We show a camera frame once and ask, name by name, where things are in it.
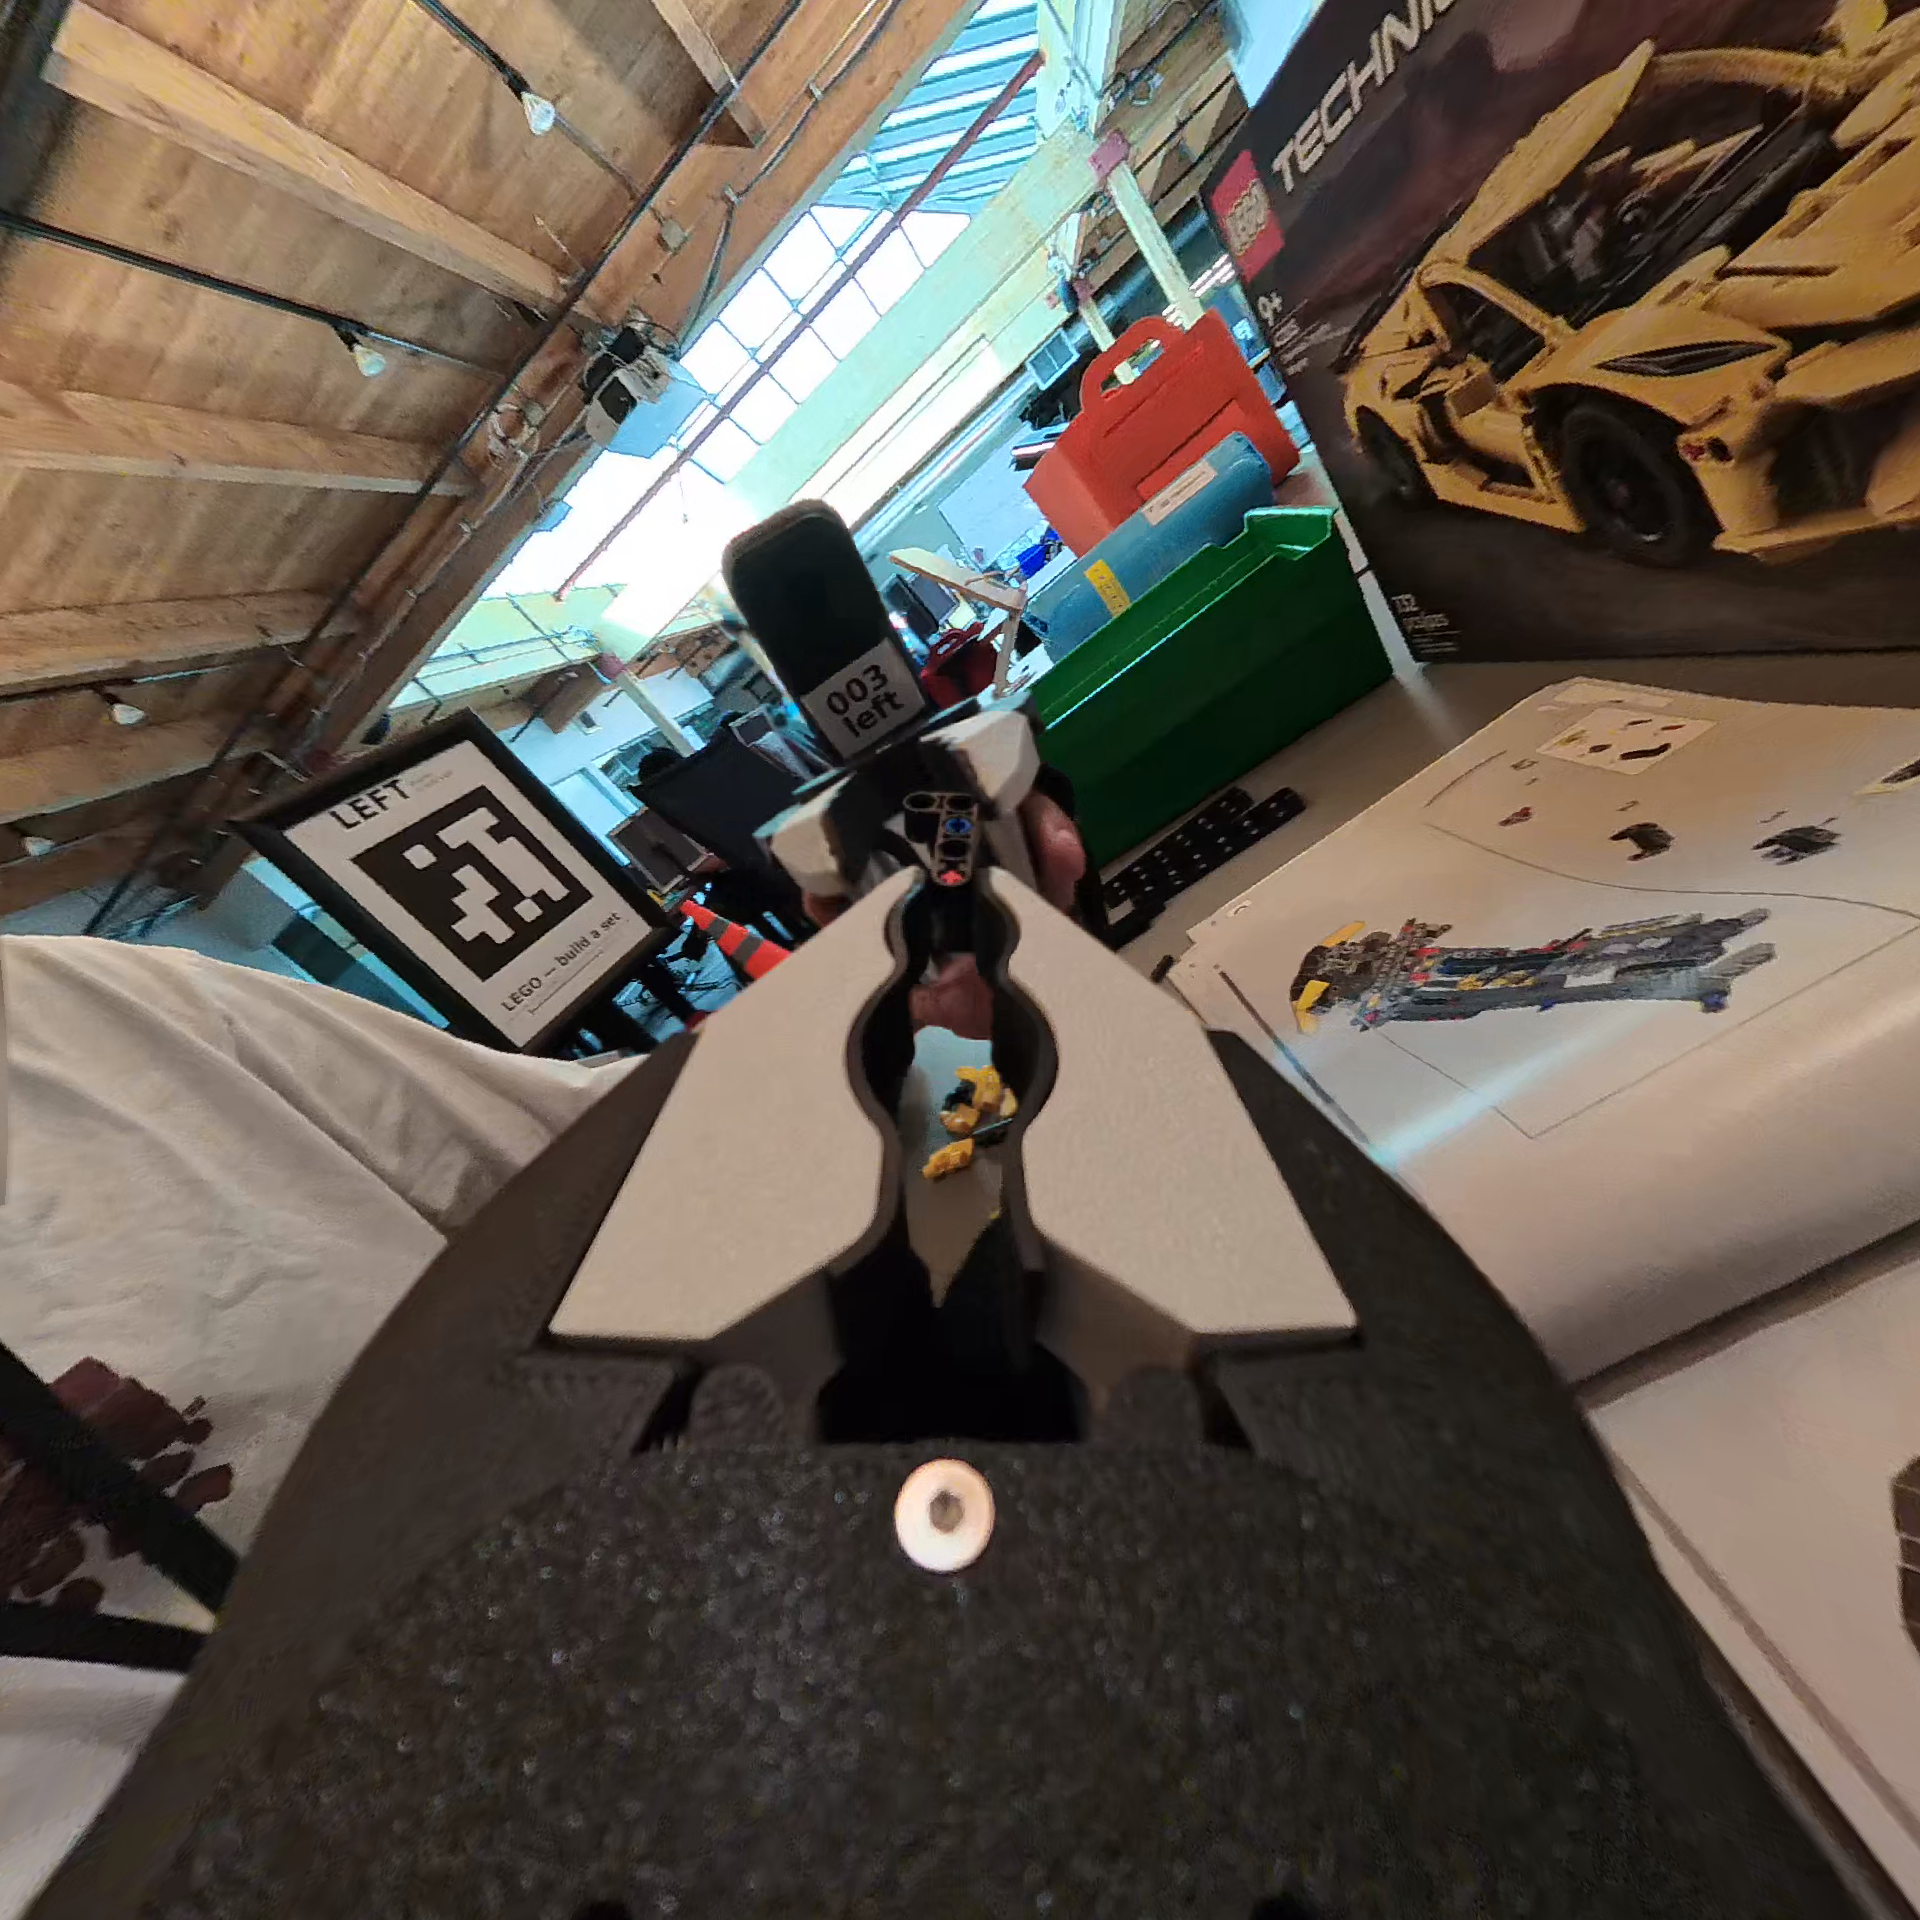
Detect black lego piece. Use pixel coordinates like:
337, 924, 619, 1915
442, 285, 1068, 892
903, 788, 986, 964

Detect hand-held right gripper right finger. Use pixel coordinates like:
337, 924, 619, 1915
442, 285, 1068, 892
983, 873, 1359, 1389

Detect green plastic bin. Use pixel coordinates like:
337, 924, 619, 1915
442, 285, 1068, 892
1028, 508, 1397, 875

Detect pile of yellow lego beams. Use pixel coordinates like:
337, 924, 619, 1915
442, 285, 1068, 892
923, 1064, 1025, 1181

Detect lego instruction booklet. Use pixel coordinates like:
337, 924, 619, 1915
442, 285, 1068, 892
1159, 675, 1920, 1920

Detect black perforated strips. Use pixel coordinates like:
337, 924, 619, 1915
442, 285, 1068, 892
1098, 786, 1311, 952

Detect lego set box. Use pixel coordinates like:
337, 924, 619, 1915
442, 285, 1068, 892
1200, 0, 1920, 665

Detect person's left hand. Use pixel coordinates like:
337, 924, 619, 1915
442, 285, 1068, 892
801, 801, 1089, 1036

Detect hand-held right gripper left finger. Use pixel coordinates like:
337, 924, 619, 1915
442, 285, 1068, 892
549, 872, 931, 1404

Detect ceiling spotlight fixture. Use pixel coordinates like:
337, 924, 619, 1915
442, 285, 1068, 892
581, 326, 675, 449

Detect black white marker sign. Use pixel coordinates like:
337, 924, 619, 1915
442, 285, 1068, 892
237, 710, 673, 1056

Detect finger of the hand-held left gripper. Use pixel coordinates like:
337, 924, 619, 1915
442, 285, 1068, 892
773, 795, 903, 903
923, 707, 1041, 820

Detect red plastic case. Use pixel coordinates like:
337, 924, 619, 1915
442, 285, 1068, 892
1022, 314, 1302, 561

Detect orange traffic cone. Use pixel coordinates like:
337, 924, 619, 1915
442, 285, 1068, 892
681, 899, 792, 980

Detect blue plastic case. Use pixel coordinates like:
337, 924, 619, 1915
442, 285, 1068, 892
1028, 435, 1280, 665

